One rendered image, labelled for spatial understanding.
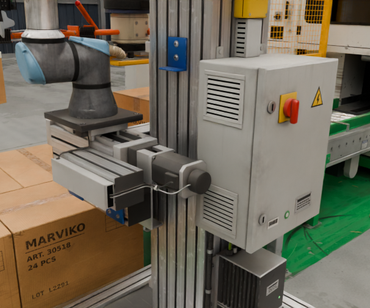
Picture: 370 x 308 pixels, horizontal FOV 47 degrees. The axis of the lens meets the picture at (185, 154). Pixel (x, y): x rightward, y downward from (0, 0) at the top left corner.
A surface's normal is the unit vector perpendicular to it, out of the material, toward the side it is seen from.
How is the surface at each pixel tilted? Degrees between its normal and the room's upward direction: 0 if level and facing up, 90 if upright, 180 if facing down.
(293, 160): 90
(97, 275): 90
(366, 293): 0
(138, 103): 90
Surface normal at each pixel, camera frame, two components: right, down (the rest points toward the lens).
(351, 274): 0.01, -0.95
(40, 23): 0.22, 0.36
